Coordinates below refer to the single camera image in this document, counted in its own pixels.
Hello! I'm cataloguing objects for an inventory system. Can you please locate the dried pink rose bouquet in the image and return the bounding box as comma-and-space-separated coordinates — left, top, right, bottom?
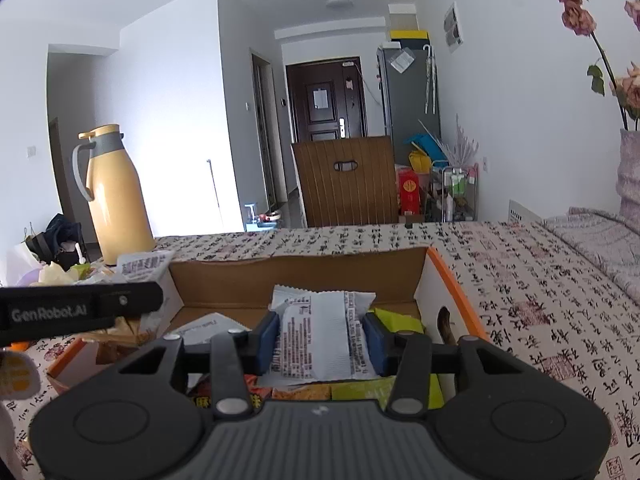
551, 0, 640, 132

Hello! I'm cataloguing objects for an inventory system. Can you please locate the white ribbed board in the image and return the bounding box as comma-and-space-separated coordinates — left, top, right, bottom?
507, 198, 544, 224

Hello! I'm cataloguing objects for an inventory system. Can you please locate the wire storage cart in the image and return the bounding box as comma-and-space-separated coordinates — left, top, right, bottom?
428, 162, 480, 224

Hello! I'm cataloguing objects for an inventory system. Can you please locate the white folded umbrella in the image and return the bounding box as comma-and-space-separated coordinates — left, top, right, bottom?
422, 43, 439, 115

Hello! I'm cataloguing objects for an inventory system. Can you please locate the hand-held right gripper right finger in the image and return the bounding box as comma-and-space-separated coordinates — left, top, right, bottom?
363, 312, 522, 421

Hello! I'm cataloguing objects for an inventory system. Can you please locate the black bag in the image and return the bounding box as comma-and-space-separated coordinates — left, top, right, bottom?
24, 213, 89, 267

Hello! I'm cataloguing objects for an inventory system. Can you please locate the paper sheet on refrigerator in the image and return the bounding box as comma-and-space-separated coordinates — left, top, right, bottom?
389, 49, 416, 74

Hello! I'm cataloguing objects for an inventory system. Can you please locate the red gift box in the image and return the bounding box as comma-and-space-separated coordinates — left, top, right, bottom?
397, 168, 421, 216

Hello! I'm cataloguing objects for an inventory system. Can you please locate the blue bag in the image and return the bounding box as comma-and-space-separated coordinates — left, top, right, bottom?
404, 132, 443, 157

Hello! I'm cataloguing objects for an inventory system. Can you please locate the red orange snack packet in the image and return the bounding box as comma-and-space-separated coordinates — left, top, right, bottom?
187, 374, 274, 412

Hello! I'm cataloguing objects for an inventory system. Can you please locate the orange red cardboard box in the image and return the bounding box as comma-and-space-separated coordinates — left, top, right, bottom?
46, 245, 489, 412

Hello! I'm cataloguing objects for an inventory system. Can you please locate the grey refrigerator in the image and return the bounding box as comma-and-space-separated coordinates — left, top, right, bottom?
376, 44, 442, 167

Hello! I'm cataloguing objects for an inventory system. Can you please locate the grey quilted cloth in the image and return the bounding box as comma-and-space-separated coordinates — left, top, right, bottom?
542, 207, 640, 292

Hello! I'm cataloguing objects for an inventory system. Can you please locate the dark brown door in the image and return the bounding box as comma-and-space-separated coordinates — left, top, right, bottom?
285, 57, 369, 144

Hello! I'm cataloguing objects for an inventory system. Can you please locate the brown wooden chair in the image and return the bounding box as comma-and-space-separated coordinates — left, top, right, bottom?
291, 134, 400, 229

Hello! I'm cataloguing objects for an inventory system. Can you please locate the pink ribbed vase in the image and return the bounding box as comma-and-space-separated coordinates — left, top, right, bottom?
615, 127, 640, 222

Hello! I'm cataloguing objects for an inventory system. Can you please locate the white snack packet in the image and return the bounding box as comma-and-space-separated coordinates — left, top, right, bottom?
260, 284, 384, 389
116, 251, 174, 286

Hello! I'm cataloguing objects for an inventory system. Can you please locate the green snack packet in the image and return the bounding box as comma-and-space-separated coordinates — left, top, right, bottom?
374, 307, 427, 337
332, 376, 444, 409

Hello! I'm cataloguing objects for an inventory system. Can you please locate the white wall panel box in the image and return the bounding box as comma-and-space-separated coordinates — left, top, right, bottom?
443, 1, 465, 54

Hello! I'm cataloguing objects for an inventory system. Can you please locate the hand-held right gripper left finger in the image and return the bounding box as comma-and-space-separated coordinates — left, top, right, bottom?
118, 311, 282, 422

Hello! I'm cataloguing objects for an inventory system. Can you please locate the calligraphy print tablecloth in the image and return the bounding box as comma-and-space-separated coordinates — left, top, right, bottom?
0, 219, 640, 480

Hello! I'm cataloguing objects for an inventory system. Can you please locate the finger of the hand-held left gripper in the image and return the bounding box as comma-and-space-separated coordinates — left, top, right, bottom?
99, 281, 165, 319

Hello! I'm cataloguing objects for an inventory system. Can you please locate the tan crumpled snack packet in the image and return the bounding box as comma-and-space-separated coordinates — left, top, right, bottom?
84, 314, 152, 347

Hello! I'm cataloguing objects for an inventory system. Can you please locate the beige thermos jug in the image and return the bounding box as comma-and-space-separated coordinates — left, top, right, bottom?
71, 123, 157, 267

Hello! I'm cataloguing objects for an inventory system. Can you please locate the yellow box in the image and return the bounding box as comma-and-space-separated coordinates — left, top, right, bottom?
389, 29, 431, 47

